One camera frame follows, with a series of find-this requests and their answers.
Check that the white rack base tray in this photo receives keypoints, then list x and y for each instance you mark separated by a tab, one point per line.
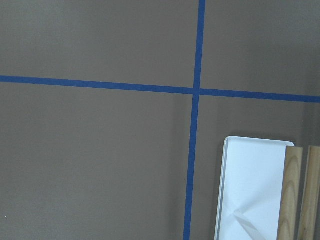
250	188

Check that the wooden rack rod near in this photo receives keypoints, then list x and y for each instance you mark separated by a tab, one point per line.
290	193

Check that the wooden rack rod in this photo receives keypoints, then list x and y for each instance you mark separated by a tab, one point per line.
311	192
290	193

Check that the wooden rack rod far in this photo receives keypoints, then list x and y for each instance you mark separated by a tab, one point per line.
311	192

